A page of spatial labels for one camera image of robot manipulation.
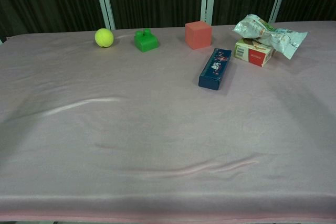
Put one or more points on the dark blue rectangular box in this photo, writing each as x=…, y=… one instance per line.
x=216, y=68

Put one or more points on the pink tablecloth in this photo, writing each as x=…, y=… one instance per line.
x=131, y=129

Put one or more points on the green toy building block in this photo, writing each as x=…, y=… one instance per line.
x=145, y=42

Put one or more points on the red foam cube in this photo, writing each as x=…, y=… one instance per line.
x=198, y=35

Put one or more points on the yellow tennis ball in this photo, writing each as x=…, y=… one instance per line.
x=104, y=37

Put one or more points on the red white cardboard box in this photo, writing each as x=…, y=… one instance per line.
x=253, y=54

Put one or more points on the crumpled silver snack bag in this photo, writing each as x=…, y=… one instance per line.
x=275, y=36

